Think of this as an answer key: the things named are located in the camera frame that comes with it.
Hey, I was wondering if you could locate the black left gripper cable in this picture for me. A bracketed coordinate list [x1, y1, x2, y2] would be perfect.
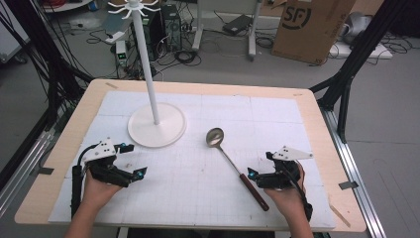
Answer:
[70, 143, 100, 220]

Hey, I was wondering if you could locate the metal ladle with red-brown handle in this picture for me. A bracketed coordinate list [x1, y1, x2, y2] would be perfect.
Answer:
[205, 127, 270, 212]

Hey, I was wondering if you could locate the white device with green light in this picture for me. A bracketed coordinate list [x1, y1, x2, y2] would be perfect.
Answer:
[115, 40, 129, 67]

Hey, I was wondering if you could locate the black computer tower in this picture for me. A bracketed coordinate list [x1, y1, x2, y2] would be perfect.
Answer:
[160, 3, 183, 53]

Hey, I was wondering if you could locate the white flat board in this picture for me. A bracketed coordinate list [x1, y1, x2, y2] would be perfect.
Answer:
[329, 41, 394, 60]

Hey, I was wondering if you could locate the person's right hand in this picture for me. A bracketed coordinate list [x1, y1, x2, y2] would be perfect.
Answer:
[262, 163, 310, 218]

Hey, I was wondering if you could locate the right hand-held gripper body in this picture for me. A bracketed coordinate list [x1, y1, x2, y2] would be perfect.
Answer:
[256, 145, 314, 191]

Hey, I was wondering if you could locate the grey rounded device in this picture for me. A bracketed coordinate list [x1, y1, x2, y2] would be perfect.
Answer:
[340, 11, 373, 44]

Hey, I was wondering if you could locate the person's left hand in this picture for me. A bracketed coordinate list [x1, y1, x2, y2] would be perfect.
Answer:
[80, 168, 124, 212]

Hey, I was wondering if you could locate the coiled black cable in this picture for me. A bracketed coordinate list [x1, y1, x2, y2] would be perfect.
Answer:
[173, 49, 202, 67]

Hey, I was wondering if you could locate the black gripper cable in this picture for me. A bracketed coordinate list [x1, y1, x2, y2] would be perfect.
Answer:
[279, 160, 314, 223]
[70, 143, 100, 220]

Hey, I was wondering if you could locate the black flat device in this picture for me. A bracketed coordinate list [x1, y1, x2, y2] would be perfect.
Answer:
[222, 14, 254, 37]

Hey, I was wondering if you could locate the aluminium rail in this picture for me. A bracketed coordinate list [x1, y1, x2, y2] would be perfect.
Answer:
[319, 108, 388, 238]
[0, 128, 56, 217]

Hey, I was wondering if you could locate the white hook stand rack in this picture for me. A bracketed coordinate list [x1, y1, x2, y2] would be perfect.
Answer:
[107, 0, 188, 149]

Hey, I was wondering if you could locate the white stand leg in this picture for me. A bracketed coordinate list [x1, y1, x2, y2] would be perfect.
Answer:
[247, 0, 263, 61]
[191, 0, 205, 52]

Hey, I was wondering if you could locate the white gridded mat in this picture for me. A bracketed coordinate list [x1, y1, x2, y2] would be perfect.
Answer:
[48, 90, 337, 232]

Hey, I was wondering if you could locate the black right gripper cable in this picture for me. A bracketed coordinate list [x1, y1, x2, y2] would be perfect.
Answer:
[279, 160, 314, 223]

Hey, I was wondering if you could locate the white power strip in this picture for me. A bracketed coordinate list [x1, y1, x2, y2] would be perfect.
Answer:
[104, 30, 127, 45]

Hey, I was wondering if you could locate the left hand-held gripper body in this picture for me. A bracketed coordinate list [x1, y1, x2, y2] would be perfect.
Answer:
[81, 138, 135, 188]

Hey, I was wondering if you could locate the black metal frame stand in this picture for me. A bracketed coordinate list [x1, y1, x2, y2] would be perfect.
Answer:
[0, 0, 95, 191]
[309, 0, 411, 145]

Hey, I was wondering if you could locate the brown cardboard box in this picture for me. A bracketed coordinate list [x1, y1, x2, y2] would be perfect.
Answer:
[270, 0, 357, 65]

